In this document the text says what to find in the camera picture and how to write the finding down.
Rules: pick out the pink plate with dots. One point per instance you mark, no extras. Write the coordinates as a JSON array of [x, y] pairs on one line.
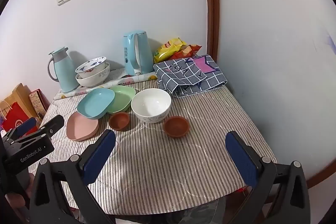
[[81, 128]]

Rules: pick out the small brown clay bowl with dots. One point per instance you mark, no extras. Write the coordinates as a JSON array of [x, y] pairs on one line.
[[177, 127], [119, 121]]

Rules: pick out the person's left hand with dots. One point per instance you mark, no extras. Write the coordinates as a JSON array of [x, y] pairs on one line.
[[15, 201]]

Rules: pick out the light blue electric kettle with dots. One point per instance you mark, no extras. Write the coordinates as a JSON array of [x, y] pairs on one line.
[[140, 50]]

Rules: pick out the light blue thermos jug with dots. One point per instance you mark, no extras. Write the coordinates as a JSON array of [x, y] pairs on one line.
[[65, 71]]

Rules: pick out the yellow snack bag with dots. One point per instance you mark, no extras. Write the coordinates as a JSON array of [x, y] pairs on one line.
[[168, 50]]

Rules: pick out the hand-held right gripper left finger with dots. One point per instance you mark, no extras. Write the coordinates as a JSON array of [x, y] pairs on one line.
[[99, 155]]

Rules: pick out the brown wooden door frame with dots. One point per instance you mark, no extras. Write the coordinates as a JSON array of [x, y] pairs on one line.
[[212, 3]]

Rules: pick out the floral white bowl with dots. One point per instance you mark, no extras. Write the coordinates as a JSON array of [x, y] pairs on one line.
[[101, 74]]

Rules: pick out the patterned gift box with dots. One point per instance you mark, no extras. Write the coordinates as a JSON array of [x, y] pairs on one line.
[[39, 103]]

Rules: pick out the red snack bag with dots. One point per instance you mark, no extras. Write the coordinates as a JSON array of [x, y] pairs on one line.
[[187, 52]]

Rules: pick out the large white bowl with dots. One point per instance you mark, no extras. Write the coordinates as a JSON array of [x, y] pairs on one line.
[[151, 104]]

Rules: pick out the brown paper bag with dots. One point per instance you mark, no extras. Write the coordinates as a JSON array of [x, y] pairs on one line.
[[19, 98]]

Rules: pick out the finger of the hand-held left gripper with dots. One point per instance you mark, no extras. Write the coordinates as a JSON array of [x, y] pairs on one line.
[[52, 124], [26, 125]]

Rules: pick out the plain white bowl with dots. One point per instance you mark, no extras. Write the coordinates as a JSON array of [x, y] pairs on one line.
[[90, 82]]

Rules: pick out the striped tablecloth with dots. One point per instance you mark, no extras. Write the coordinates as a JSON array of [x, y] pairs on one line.
[[162, 166]]

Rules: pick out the grey checked cloth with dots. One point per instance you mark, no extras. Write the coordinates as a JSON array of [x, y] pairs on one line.
[[189, 79]]

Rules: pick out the rolled fruit print sheet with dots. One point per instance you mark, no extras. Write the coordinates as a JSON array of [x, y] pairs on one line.
[[84, 90]]

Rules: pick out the light green plate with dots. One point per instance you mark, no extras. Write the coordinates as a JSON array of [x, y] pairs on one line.
[[122, 99]]

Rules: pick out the blue patterned white dish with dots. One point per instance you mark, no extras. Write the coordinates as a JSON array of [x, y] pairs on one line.
[[90, 64]]

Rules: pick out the brown wooden baseboard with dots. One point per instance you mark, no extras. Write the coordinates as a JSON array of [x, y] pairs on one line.
[[321, 174]]

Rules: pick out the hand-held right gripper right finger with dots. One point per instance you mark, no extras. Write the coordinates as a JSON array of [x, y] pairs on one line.
[[241, 158]]

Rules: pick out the light blue plate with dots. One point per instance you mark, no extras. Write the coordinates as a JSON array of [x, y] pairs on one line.
[[95, 103]]

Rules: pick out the red paper bag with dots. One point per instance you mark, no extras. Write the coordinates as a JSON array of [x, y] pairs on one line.
[[13, 116]]

